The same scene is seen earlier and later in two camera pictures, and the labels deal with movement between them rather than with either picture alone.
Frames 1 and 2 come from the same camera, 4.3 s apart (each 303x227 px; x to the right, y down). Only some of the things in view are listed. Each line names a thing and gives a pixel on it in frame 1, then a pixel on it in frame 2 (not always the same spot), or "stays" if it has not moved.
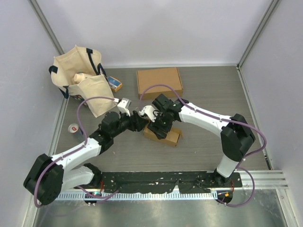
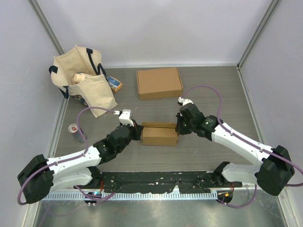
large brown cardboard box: [169, 77] stays
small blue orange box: [115, 84] stays
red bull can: [75, 129] stays
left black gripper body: [130, 124] to [134, 134]
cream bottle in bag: [79, 77] stays
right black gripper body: [163, 123] to [184, 127]
